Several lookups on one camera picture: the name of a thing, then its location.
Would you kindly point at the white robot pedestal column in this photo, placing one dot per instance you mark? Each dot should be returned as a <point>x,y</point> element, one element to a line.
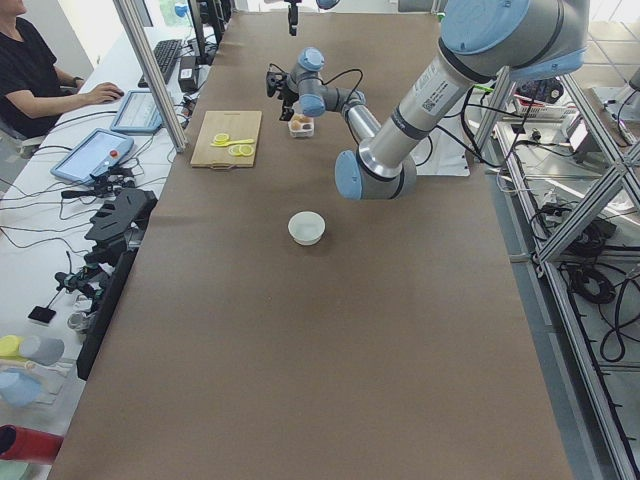
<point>441,153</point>

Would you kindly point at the wooden cutting board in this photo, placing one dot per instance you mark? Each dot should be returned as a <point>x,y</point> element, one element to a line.
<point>238,125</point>

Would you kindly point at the light blue cup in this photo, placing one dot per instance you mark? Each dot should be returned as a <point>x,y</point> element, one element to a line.
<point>19,389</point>

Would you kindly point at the teach pendant tablet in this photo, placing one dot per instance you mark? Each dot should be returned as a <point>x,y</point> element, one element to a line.
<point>93,156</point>
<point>137,114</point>

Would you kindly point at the yellow cup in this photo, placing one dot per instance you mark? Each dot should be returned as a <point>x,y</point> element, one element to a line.
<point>10,346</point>

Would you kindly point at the far teach pendant tablet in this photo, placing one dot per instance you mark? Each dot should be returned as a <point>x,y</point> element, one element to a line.
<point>137,114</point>

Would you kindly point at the near teach pendant tablet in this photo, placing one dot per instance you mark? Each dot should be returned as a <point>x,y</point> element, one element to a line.
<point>93,156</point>

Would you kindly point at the clear plastic egg box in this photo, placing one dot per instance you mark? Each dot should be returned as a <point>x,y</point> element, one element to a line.
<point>307,130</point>

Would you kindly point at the red cylinder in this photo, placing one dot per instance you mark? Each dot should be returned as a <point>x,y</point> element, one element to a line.
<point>29,445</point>

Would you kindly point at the aluminium frame post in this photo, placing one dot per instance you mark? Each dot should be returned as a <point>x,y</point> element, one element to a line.
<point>131,22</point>

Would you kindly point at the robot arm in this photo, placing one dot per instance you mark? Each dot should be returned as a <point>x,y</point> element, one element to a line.
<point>323,5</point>
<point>534,39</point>

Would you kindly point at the small black square device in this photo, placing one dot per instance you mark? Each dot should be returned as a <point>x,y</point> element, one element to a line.
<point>41,315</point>

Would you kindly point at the black keyboard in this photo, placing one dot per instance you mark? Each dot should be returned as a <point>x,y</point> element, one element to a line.
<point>166,53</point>

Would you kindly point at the black tool rack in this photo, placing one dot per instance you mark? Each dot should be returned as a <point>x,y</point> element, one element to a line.
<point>111,228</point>

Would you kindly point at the person in black shirt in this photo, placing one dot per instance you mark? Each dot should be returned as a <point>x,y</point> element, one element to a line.
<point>32,86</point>

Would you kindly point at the yellow plastic knife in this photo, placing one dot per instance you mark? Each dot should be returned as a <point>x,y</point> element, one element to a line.
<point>227,143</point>

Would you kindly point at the white bowl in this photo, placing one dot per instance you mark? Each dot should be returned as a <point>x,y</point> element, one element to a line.
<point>306,227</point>

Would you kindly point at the lemon slice on knife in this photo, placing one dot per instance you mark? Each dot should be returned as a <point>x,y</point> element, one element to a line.
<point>221,138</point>

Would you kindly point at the grey cup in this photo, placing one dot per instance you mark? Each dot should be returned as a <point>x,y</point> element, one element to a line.
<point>43,350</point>

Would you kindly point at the black power adapter box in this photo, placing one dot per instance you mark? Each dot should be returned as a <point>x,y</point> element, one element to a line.
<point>188,75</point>

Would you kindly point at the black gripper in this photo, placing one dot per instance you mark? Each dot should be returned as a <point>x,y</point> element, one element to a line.
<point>288,94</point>
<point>292,11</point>

